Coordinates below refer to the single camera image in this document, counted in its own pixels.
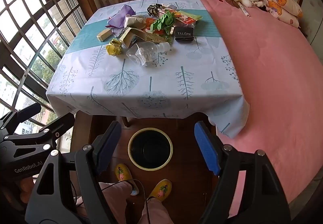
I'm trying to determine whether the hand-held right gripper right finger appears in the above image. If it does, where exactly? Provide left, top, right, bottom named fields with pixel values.
left=194, top=121, right=292, bottom=224

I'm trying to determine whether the yellow crumpled paper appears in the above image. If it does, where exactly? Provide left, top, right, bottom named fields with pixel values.
left=105, top=39, right=125, bottom=57

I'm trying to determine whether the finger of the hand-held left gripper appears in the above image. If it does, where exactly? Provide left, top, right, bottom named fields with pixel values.
left=0, top=102, right=42, bottom=136
left=2, top=113, right=75, bottom=151

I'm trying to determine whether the person's leg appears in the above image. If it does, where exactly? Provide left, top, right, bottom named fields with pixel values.
left=141, top=197, right=174, bottom=224
left=98, top=181, right=134, bottom=224

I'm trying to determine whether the person's left leg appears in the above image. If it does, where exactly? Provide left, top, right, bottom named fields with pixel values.
left=98, top=181, right=134, bottom=224

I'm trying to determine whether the black-white crumpled wrapper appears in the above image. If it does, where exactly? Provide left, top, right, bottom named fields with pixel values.
left=147, top=3, right=166, bottom=16

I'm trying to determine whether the yellow-rimmed black trash bin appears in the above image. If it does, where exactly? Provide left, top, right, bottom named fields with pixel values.
left=128, top=127, right=174, bottom=170

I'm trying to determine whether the person's right leg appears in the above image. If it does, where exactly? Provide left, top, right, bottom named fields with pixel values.
left=141, top=197, right=174, bottom=224

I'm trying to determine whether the red snack packet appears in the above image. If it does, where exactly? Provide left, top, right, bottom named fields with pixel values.
left=144, top=18, right=158, bottom=33

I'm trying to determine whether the clear plastic bottle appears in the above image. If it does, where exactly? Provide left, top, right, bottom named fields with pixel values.
left=126, top=41, right=172, bottom=66

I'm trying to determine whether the white marker pen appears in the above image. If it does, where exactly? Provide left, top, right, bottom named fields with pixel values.
left=236, top=3, right=250, bottom=18

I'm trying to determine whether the green crumpled paper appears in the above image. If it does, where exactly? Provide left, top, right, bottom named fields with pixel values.
left=150, top=11, right=176, bottom=35

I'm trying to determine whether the cream bear-print bolster pillow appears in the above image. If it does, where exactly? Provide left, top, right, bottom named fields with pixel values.
left=257, top=0, right=303, bottom=28

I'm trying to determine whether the yellow embroidered slipper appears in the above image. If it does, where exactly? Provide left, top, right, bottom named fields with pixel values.
left=115, top=163, right=133, bottom=181
left=147, top=179, right=173, bottom=200

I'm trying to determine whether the tan wooden block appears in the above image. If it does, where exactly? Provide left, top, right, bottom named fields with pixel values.
left=96, top=29, right=113, bottom=42

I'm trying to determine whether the light green plastic bag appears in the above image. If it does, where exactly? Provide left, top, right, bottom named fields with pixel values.
left=177, top=9, right=203, bottom=20

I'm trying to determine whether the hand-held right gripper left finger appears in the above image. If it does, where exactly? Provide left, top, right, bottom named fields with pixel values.
left=25, top=121, right=122, bottom=224

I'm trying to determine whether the beige crumpled paper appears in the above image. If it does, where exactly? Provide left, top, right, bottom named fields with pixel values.
left=124, top=14, right=147, bottom=29

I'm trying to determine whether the purple crumpled plastic bag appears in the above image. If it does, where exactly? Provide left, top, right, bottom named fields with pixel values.
left=107, top=5, right=137, bottom=28

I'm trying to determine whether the window with black grille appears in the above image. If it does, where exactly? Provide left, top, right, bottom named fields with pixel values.
left=0, top=0, right=87, bottom=139

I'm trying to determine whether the person's left hand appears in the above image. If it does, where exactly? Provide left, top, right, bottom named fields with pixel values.
left=16, top=176, right=38, bottom=205

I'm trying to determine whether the small black box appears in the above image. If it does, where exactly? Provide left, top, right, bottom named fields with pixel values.
left=175, top=26, right=195, bottom=41

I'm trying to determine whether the black cable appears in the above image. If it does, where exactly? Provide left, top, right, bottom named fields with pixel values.
left=101, top=180, right=150, bottom=224

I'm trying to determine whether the long red-white carton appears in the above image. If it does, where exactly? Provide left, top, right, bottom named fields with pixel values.
left=165, top=8, right=197, bottom=28

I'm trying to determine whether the brown cardboard box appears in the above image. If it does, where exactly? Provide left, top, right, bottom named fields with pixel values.
left=119, top=27, right=152, bottom=47

